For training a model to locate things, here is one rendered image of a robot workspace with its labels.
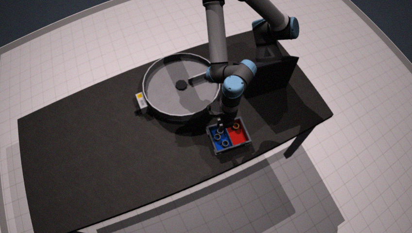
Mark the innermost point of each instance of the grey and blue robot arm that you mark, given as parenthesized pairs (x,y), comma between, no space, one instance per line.
(274,25)

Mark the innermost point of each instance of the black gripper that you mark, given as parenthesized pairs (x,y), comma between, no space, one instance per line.
(227,115)

